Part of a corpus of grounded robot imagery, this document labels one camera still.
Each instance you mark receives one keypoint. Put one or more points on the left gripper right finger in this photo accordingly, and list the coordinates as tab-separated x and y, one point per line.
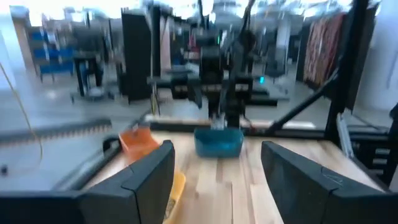
295	186

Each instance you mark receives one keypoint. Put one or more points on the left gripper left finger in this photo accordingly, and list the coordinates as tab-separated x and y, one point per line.
146	186

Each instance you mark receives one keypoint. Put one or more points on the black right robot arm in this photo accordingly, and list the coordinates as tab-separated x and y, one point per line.
230	93

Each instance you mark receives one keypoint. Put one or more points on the yellow plastic basket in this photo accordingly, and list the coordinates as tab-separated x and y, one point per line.
178	186

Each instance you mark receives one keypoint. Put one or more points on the orange plastic basket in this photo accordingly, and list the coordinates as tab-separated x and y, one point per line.
138	143

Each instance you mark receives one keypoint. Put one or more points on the dark teal plastic basket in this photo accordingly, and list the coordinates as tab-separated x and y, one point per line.
217	144

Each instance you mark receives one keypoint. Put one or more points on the black orange-striped floor ramp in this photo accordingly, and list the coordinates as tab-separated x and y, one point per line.
56	130

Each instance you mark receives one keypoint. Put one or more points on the tall black cabinet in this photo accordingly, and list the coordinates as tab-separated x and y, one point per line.
136	56

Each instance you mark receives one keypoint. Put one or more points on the black background table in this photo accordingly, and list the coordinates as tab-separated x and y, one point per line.
88	62

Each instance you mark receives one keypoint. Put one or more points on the patterned cloth rack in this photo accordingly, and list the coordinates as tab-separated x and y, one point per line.
323	49

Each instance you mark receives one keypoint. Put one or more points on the blue storage shelves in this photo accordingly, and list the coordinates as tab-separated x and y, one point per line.
54	53

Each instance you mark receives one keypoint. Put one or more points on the black aluminium table frame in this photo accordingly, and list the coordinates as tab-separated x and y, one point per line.
351	62

